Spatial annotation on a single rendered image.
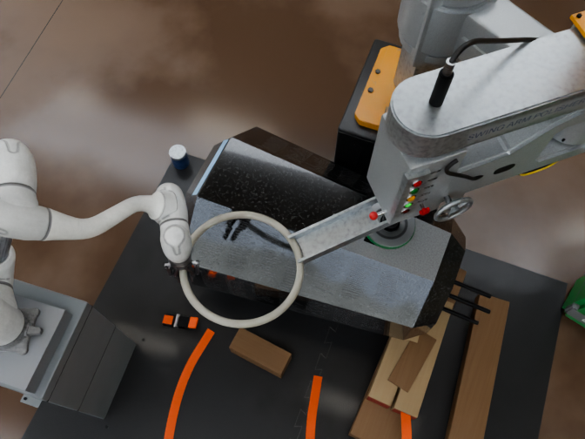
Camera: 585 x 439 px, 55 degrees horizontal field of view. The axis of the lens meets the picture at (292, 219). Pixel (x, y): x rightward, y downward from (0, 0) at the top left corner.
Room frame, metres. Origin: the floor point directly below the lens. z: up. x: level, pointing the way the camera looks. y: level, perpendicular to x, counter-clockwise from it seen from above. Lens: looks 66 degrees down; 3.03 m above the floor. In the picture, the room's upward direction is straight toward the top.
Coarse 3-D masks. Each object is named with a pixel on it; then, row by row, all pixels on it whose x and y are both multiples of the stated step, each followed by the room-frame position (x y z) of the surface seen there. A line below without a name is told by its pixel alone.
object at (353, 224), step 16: (352, 208) 0.97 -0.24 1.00; (368, 208) 0.98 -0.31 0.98; (320, 224) 0.92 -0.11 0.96; (336, 224) 0.93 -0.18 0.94; (352, 224) 0.92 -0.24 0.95; (368, 224) 0.92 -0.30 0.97; (384, 224) 0.89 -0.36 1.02; (304, 240) 0.87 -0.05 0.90; (320, 240) 0.87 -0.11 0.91; (336, 240) 0.86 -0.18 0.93; (352, 240) 0.85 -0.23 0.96; (304, 256) 0.81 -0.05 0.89; (320, 256) 0.80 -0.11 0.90
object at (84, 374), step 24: (24, 288) 0.70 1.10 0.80; (72, 312) 0.60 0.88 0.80; (96, 312) 0.64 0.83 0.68; (72, 336) 0.51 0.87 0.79; (96, 336) 0.56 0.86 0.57; (120, 336) 0.62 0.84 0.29; (72, 360) 0.43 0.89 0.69; (96, 360) 0.48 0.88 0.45; (120, 360) 0.54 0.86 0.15; (0, 384) 0.32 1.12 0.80; (48, 384) 0.32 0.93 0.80; (72, 384) 0.35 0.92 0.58; (96, 384) 0.39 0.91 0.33; (72, 408) 0.27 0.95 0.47; (96, 408) 0.30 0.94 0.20
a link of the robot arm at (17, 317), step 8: (0, 288) 0.62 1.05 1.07; (8, 288) 0.63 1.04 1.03; (0, 296) 0.58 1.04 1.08; (8, 296) 0.60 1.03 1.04; (0, 304) 0.55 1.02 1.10; (8, 304) 0.57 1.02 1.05; (16, 304) 0.58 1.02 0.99; (0, 312) 0.53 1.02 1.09; (8, 312) 0.54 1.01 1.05; (16, 312) 0.55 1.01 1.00; (0, 320) 0.50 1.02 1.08; (8, 320) 0.51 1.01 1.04; (16, 320) 0.52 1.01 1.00; (0, 328) 0.48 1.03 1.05; (8, 328) 0.48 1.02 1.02; (16, 328) 0.49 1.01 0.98; (0, 336) 0.46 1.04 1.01; (8, 336) 0.46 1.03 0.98; (16, 336) 0.47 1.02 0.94; (0, 344) 0.44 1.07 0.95
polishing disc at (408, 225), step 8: (376, 208) 1.04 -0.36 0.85; (400, 224) 0.97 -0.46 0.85; (408, 224) 0.97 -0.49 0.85; (376, 232) 0.93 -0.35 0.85; (384, 232) 0.93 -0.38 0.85; (392, 232) 0.93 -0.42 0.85; (400, 232) 0.93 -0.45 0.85; (408, 232) 0.93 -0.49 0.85; (376, 240) 0.89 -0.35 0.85; (384, 240) 0.89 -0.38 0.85; (392, 240) 0.89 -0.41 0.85; (400, 240) 0.89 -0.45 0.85
